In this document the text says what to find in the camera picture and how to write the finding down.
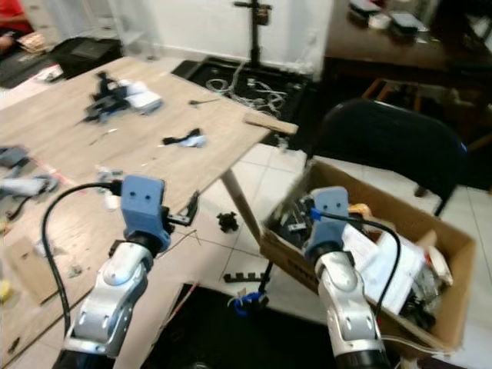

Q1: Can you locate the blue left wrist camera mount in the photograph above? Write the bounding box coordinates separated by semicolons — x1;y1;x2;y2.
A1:
121;175;171;251

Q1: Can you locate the light wooden table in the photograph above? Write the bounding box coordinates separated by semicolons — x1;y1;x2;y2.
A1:
0;56;299;369

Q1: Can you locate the brown cardboard box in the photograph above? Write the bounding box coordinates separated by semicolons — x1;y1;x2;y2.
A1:
260;158;477;358

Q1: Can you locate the black floor tray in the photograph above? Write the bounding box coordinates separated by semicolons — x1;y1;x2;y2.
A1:
173;58;316;116

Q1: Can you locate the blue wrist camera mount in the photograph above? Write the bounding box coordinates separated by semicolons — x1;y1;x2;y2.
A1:
121;175;171;251
304;187;351;258

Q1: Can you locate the short wooden plank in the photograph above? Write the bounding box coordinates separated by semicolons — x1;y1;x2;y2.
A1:
244;113;299;136

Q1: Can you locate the black toothed strip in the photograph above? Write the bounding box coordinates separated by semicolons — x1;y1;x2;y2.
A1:
223;269;266;284

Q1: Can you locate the black tripod stand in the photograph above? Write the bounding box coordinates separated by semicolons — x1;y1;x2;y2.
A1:
234;0;274;66

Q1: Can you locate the grey device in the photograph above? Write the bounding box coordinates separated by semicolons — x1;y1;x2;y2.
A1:
0;146;30;170

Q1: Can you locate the white grey hand tool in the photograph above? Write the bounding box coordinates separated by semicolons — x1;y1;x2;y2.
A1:
0;175;58;199

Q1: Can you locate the flat black box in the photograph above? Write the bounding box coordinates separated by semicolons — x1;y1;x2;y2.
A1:
348;0;381;18

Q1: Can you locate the black box with grey lid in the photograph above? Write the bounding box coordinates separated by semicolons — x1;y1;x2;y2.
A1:
388;12;427;35

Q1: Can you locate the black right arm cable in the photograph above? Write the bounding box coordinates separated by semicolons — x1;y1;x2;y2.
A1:
311;211;402;308

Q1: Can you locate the black chair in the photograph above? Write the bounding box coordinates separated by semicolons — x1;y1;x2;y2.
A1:
311;98;470;216

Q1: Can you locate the small white bottle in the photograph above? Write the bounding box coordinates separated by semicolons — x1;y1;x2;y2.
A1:
100;173;124;210

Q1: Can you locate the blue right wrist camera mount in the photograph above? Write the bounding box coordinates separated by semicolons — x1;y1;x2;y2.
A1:
304;187;351;258

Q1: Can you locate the person in red shirt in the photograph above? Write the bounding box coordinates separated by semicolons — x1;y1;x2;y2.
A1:
0;0;32;35

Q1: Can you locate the black and white scrap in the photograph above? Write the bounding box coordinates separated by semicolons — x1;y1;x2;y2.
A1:
163;128;207;148

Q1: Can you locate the black printer box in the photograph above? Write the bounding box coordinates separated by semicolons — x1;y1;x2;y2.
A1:
50;36;124;80

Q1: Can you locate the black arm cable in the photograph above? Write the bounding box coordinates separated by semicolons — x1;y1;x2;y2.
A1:
42;182;124;308
311;211;402;308

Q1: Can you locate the black knob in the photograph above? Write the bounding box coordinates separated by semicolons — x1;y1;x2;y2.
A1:
217;211;239;233

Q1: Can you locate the white cable tangle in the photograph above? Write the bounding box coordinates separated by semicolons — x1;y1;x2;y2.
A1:
211;65;289;112

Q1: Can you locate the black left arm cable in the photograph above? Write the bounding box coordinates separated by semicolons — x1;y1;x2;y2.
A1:
42;182;124;308

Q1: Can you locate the dark wooden table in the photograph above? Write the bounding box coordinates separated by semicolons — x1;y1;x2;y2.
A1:
324;0;492;74

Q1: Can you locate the white red packet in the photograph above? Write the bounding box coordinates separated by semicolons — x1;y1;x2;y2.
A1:
35;65;64;84

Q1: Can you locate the blue clamp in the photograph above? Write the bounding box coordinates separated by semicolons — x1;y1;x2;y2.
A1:
231;291;266;316

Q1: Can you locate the white block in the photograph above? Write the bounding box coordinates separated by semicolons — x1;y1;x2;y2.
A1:
123;81;164;112

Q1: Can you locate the white paper sheet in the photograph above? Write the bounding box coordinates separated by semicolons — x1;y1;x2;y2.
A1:
342;223;427;312

